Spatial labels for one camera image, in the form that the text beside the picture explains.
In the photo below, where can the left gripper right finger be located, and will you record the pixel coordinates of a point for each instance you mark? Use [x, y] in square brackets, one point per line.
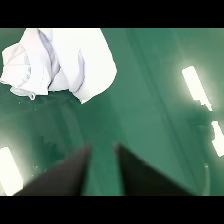
[143, 178]

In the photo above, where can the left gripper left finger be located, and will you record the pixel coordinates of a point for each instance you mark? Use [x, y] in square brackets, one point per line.
[63, 178]

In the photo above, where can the white shirt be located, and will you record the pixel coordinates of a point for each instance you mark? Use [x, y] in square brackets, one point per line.
[86, 60]

